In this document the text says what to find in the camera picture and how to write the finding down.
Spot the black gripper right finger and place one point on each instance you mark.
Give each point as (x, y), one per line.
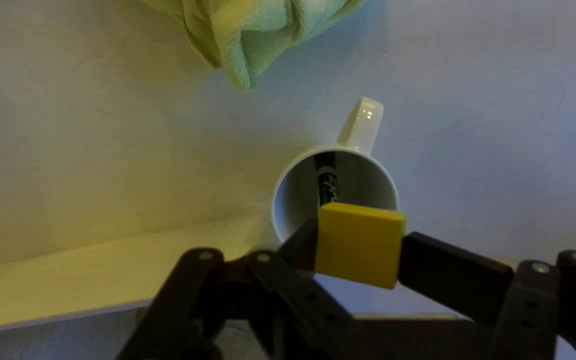
(540, 306)

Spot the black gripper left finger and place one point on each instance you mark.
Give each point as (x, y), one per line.
(235, 312)

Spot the black dry erase marker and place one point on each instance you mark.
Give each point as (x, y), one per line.
(328, 181)

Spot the light green cloth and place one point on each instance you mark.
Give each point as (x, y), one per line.
(255, 33)

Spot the small yellow square block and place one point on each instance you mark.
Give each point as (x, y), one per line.
(360, 243)

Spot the white plastic storage box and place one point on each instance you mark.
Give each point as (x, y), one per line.
(69, 281)

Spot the white ceramic mug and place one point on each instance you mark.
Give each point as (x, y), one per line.
(370, 181)

